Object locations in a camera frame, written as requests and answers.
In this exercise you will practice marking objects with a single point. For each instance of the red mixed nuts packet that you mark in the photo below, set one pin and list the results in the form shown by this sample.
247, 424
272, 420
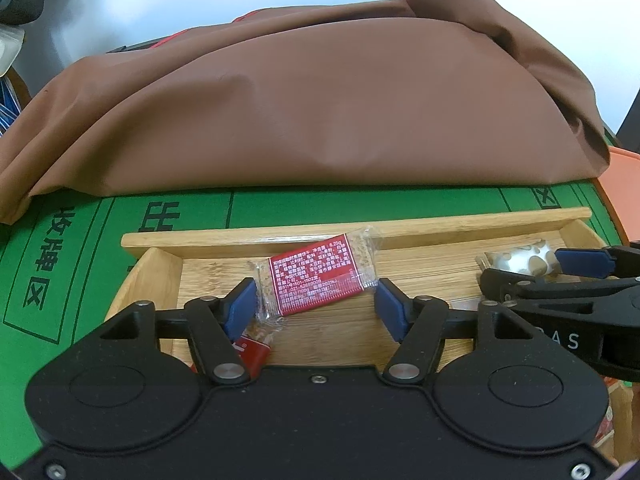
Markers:
520, 260

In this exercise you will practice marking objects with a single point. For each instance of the red cracker packet clear ends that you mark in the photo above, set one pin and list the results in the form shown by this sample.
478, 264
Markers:
310, 280

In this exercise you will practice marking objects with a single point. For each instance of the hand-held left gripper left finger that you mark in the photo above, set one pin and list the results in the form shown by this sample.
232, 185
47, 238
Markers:
240, 310

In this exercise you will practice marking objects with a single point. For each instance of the wooden tray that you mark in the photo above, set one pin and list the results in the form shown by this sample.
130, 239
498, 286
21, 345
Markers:
425, 260

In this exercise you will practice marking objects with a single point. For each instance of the brown cloth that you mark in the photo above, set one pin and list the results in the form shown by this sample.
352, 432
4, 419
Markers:
300, 110

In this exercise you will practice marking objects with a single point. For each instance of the orange plastic tray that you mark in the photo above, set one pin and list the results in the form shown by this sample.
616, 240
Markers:
625, 185

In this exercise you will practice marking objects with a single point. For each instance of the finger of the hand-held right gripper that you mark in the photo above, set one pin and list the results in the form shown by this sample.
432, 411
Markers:
505, 285
582, 261

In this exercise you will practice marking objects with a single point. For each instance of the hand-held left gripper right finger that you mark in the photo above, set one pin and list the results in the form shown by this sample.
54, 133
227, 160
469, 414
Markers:
391, 315

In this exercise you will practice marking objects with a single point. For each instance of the red snack packet dark end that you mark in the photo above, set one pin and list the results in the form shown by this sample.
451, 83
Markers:
606, 425

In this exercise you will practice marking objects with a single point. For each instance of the blue striped bag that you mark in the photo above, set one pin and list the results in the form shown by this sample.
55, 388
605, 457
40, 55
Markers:
9, 105

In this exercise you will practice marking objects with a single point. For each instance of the white handbag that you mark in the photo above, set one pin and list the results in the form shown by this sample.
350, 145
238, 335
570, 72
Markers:
10, 47

